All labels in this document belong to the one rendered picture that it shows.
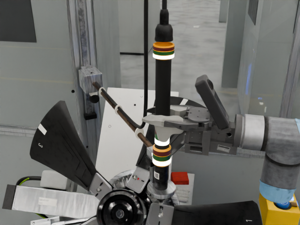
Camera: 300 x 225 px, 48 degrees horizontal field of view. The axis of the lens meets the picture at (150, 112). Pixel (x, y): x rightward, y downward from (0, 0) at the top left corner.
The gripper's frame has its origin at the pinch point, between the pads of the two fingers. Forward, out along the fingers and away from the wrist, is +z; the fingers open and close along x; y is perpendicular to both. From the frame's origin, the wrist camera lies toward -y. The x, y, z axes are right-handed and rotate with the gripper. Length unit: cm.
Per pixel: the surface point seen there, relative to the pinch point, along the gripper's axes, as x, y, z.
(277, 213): 23, 41, -37
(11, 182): 67, 84, 93
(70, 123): 8.1, 9.7, 23.6
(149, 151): 1.8, 11.3, 0.3
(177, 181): 57, 60, -1
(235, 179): 71, 65, -27
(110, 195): -3.1, 22.3, 8.9
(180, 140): 9.2, 11.6, -6.3
